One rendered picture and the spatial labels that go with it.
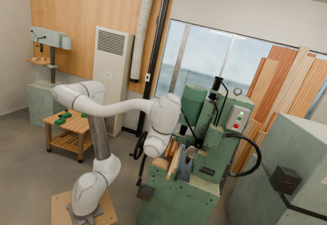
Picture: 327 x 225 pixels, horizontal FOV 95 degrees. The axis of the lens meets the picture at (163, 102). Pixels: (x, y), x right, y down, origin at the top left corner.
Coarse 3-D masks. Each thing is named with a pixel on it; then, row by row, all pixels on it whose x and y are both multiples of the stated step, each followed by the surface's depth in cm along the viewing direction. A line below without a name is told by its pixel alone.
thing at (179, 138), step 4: (176, 132) 132; (176, 136) 129; (180, 136) 128; (184, 136) 128; (188, 136) 130; (176, 140) 129; (180, 140) 129; (184, 140) 128; (188, 140) 127; (184, 144) 129; (188, 144) 128
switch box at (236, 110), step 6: (234, 108) 97; (240, 108) 96; (246, 108) 100; (234, 114) 97; (240, 114) 96; (246, 114) 95; (228, 120) 102; (234, 120) 98; (240, 120) 97; (246, 120) 97; (228, 126) 101; (240, 126) 98; (240, 132) 100
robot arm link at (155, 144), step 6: (150, 132) 68; (156, 132) 66; (150, 138) 65; (156, 138) 65; (162, 138) 66; (168, 138) 68; (144, 144) 66; (150, 144) 63; (156, 144) 63; (162, 144) 65; (144, 150) 66; (150, 150) 64; (156, 150) 63; (162, 150) 65; (150, 156) 65; (156, 156) 65
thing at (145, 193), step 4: (144, 184) 128; (140, 188) 123; (144, 188) 124; (148, 188) 125; (152, 188) 126; (140, 192) 122; (144, 192) 121; (148, 192) 122; (152, 192) 123; (136, 196) 124; (140, 196) 123; (144, 196) 122; (148, 196) 120; (144, 200) 123; (148, 200) 122
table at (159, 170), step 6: (174, 132) 164; (162, 156) 124; (168, 156) 126; (150, 162) 115; (150, 168) 114; (156, 168) 112; (162, 168) 112; (168, 168) 113; (162, 174) 112; (174, 174) 110
